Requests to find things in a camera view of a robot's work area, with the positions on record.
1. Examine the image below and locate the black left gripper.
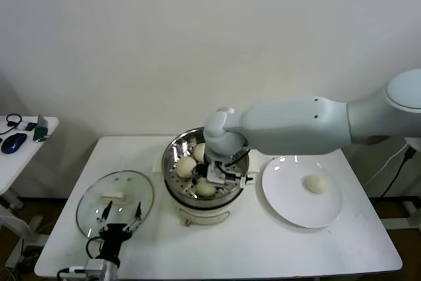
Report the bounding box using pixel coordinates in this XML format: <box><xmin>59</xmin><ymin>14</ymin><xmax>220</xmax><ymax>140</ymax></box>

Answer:
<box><xmin>95</xmin><ymin>201</ymin><xmax>142</xmax><ymax>262</ymax></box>

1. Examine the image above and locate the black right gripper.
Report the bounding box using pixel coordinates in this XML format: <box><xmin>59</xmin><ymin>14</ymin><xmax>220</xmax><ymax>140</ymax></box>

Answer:
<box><xmin>194</xmin><ymin>161</ymin><xmax>209</xmax><ymax>180</ymax></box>

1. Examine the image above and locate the white steamed baozi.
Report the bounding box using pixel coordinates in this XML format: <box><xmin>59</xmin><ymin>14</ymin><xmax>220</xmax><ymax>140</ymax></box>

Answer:
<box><xmin>192</xmin><ymin>143</ymin><xmax>207</xmax><ymax>163</ymax></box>
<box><xmin>176</xmin><ymin>157</ymin><xmax>198</xmax><ymax>178</ymax></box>
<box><xmin>302</xmin><ymin>175</ymin><xmax>330</xmax><ymax>195</ymax></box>
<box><xmin>194</xmin><ymin>178</ymin><xmax>218</xmax><ymax>198</ymax></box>

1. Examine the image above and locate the glass lid with cream handle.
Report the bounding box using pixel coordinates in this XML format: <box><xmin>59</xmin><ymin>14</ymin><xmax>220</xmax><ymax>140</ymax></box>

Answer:
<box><xmin>76</xmin><ymin>170</ymin><xmax>155</xmax><ymax>241</ymax></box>

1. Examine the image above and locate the perforated steel steamer basket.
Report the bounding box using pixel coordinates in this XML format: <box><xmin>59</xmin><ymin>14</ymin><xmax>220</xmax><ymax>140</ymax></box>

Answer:
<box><xmin>162</xmin><ymin>126</ymin><xmax>250</xmax><ymax>203</ymax></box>

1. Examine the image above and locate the cream electric cooker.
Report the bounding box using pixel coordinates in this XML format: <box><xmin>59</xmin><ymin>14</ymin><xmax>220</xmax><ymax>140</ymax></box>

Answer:
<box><xmin>152</xmin><ymin>152</ymin><xmax>260</xmax><ymax>228</ymax></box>

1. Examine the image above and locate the black floor power strip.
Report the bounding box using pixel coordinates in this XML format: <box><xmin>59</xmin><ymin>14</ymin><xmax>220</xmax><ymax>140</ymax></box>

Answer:
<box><xmin>20</xmin><ymin>244</ymin><xmax>43</xmax><ymax>262</ymax></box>

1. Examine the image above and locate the white round plate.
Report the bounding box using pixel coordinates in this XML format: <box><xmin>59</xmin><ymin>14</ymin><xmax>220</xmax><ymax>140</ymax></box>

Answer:
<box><xmin>261</xmin><ymin>155</ymin><xmax>344</xmax><ymax>228</ymax></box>

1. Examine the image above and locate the white side desk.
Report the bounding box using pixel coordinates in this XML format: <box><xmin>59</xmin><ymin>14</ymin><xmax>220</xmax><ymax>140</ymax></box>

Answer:
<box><xmin>0</xmin><ymin>115</ymin><xmax>61</xmax><ymax>211</ymax></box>

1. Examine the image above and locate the small green object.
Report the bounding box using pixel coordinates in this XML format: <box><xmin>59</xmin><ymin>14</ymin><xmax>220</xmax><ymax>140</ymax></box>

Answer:
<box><xmin>34</xmin><ymin>126</ymin><xmax>51</xmax><ymax>143</ymax></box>

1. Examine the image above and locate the blue computer mouse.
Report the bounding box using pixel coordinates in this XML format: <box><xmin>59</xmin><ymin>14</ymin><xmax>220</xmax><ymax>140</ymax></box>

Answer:
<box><xmin>1</xmin><ymin>133</ymin><xmax>28</xmax><ymax>154</ymax></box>

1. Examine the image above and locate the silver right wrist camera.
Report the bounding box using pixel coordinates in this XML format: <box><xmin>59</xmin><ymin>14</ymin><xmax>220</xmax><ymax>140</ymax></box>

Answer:
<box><xmin>206</xmin><ymin>161</ymin><xmax>254</xmax><ymax>187</ymax></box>

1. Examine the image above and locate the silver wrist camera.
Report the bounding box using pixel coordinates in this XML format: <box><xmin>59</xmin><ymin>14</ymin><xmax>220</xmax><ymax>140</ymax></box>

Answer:
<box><xmin>206</xmin><ymin>161</ymin><xmax>254</xmax><ymax>187</ymax></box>
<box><xmin>84</xmin><ymin>259</ymin><xmax>109</xmax><ymax>278</ymax></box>

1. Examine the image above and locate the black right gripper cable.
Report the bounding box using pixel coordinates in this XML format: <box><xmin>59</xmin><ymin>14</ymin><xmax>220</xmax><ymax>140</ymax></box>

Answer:
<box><xmin>226</xmin><ymin>147</ymin><xmax>251</xmax><ymax>166</ymax></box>

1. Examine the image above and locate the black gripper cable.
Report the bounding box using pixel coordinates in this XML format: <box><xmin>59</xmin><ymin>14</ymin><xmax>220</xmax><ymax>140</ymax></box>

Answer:
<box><xmin>86</xmin><ymin>236</ymin><xmax>103</xmax><ymax>259</ymax></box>
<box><xmin>226</xmin><ymin>147</ymin><xmax>251</xmax><ymax>166</ymax></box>

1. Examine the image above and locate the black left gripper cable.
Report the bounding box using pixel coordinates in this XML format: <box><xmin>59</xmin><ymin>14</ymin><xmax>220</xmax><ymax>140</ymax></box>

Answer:
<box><xmin>86</xmin><ymin>236</ymin><xmax>103</xmax><ymax>259</ymax></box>

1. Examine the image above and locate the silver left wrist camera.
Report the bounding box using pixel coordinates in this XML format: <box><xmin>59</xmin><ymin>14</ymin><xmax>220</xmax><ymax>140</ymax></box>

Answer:
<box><xmin>84</xmin><ymin>259</ymin><xmax>109</xmax><ymax>278</ymax></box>

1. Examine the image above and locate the black left camera cable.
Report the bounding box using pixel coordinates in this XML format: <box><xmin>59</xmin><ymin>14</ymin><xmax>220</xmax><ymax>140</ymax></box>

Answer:
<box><xmin>56</xmin><ymin>266</ymin><xmax>86</xmax><ymax>281</ymax></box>

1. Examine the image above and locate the white table base frame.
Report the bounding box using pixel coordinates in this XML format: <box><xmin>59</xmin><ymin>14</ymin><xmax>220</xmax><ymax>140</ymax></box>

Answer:
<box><xmin>384</xmin><ymin>200</ymin><xmax>421</xmax><ymax>231</ymax></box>
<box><xmin>0</xmin><ymin>210</ymin><xmax>50</xmax><ymax>268</ymax></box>

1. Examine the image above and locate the black looped desk cable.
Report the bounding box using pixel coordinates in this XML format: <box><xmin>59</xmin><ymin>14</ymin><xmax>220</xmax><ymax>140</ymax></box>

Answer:
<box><xmin>0</xmin><ymin>114</ymin><xmax>24</xmax><ymax>137</ymax></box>

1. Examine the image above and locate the white wall cable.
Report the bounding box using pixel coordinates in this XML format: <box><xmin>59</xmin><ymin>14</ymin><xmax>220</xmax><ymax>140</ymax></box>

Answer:
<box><xmin>364</xmin><ymin>144</ymin><xmax>409</xmax><ymax>186</ymax></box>

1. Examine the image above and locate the black cable with adapter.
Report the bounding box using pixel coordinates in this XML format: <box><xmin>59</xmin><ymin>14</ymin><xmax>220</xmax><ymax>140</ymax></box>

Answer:
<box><xmin>381</xmin><ymin>145</ymin><xmax>417</xmax><ymax>198</ymax></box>

